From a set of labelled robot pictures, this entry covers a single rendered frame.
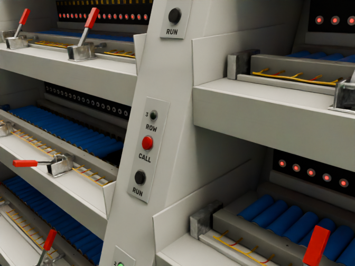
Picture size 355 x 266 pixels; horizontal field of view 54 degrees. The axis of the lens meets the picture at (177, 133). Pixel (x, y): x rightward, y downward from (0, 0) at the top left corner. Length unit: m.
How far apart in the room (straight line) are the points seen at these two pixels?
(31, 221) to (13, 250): 0.07
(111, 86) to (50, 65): 0.18
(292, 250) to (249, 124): 0.14
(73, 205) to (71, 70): 0.21
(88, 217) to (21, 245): 0.29
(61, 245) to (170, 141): 0.40
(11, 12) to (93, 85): 0.51
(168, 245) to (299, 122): 0.21
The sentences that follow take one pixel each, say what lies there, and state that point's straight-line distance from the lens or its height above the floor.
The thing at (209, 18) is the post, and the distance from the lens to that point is 0.40.
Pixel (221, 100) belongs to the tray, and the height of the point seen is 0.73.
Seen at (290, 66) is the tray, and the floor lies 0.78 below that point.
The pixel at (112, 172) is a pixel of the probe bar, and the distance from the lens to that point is 0.56.
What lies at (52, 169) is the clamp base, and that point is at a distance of 0.62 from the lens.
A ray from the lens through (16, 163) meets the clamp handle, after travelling 0.60.
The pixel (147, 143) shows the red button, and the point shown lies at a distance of 0.42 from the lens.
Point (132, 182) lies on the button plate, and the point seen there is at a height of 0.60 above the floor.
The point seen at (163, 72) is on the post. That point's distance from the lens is 0.42.
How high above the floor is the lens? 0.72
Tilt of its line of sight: 6 degrees down
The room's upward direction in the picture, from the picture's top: 13 degrees clockwise
